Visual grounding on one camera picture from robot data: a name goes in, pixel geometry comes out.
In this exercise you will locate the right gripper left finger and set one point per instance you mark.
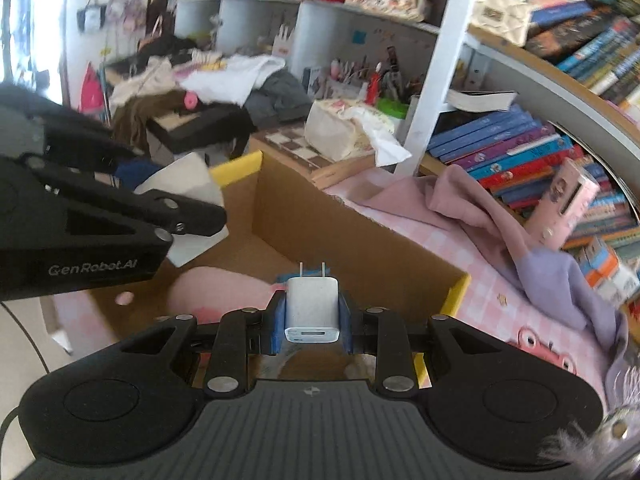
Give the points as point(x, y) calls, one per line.
point(241, 334)

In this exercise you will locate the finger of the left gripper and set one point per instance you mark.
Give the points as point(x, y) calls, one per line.
point(33, 125)
point(150, 214)

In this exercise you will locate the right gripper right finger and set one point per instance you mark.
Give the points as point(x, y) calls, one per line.
point(381, 333)

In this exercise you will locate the beige square block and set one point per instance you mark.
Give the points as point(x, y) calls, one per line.
point(201, 221)

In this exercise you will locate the pink plush pig toy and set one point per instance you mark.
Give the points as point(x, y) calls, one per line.
point(205, 292)

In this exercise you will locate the small white usb charger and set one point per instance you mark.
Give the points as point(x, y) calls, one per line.
point(311, 308)

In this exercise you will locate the yellow cardboard box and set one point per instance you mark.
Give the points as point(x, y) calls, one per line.
point(193, 331)

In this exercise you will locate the pink cartoon table mat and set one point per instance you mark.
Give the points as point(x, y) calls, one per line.
point(500, 299)

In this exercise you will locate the chessboard box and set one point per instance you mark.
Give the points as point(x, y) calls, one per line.
point(289, 147)

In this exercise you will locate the pile of clothes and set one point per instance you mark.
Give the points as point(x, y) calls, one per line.
point(261, 85)

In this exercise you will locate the pink purple cloth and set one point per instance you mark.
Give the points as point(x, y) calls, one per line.
point(551, 280)

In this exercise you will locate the tissue pack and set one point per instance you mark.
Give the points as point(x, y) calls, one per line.
point(343, 129)

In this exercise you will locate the orange white box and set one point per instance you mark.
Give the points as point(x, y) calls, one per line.
point(607, 275)

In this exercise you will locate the pink cylindrical device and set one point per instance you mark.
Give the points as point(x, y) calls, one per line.
point(563, 205)

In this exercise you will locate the white quilted handbag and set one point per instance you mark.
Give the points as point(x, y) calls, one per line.
point(507, 19)

